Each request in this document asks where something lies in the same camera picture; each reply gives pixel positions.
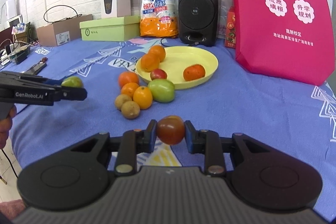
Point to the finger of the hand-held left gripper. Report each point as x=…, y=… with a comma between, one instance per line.
x=71, y=94
x=54, y=81

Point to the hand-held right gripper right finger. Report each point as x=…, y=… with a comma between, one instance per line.
x=189, y=136

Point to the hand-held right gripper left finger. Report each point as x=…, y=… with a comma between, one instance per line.
x=152, y=134

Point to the small green tomato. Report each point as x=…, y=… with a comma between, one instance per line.
x=73, y=81

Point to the dark red tomato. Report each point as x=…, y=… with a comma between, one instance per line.
x=170, y=130

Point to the yellow plastic plate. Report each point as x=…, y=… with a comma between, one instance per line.
x=181, y=58

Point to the person's left hand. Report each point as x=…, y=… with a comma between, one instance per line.
x=5, y=129

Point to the black phone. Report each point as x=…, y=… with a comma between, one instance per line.
x=35, y=69

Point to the brown kiwi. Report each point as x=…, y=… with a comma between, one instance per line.
x=121, y=101
x=130, y=110

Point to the yellow-orange citrus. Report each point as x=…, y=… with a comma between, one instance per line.
x=143, y=97

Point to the black power adapter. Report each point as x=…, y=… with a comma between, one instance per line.
x=19, y=56

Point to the large green mango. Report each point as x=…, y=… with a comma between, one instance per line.
x=162, y=91

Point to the orange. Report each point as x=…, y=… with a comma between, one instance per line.
x=194, y=72
x=158, y=52
x=128, y=89
x=128, y=78
x=149, y=62

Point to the blue printed blanket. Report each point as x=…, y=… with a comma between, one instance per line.
x=236, y=108

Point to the red apple on plate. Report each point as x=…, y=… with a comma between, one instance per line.
x=158, y=74

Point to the white microwave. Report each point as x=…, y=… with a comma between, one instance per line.
x=14, y=21

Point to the light green shoe box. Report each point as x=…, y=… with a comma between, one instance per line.
x=107, y=29

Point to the white appliance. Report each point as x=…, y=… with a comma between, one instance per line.
x=10, y=10

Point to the white cup box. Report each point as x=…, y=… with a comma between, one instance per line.
x=115, y=1

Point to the small red carton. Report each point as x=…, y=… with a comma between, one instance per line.
x=231, y=29

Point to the pink clothing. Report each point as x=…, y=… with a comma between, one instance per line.
x=10, y=209

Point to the orange pack of paper cups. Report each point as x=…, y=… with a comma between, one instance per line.
x=157, y=11

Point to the pink tote bag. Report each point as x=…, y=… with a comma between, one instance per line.
x=275, y=50

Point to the black speaker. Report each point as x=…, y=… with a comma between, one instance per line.
x=198, y=8

